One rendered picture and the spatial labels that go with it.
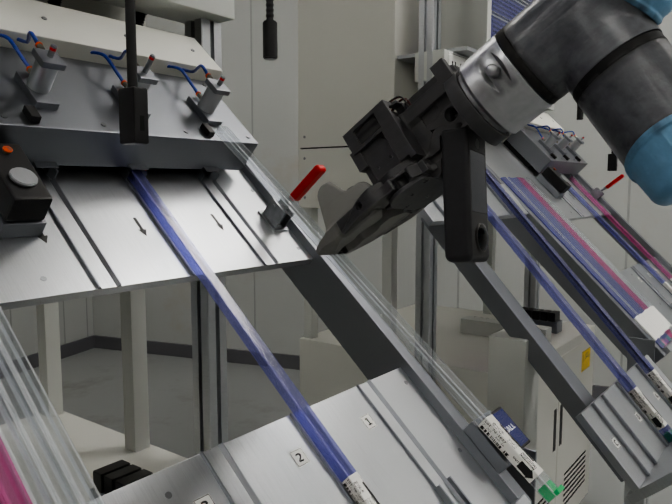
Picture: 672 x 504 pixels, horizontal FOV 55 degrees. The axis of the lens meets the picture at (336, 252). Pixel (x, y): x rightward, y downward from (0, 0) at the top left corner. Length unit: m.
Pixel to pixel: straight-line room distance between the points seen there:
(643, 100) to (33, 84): 0.54
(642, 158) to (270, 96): 3.35
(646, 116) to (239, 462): 0.41
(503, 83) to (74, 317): 4.04
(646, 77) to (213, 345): 0.74
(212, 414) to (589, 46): 0.78
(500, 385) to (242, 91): 3.06
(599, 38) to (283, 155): 3.26
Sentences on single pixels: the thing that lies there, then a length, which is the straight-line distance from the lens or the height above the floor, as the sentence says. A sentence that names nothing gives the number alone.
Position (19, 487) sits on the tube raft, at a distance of 0.48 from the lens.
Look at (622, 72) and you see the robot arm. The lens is 0.51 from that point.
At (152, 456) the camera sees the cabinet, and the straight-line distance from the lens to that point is 1.15.
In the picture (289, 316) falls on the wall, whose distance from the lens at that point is 3.77.
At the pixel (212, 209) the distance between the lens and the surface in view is 0.80.
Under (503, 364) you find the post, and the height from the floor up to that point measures 0.79.
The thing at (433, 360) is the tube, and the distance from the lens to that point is 0.59.
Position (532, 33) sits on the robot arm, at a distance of 0.54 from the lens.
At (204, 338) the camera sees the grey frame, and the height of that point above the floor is 0.83.
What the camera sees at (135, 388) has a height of 0.73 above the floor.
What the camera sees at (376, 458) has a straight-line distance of 0.66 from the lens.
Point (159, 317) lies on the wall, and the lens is 4.23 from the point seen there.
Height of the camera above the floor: 1.06
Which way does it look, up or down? 6 degrees down
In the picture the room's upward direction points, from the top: straight up
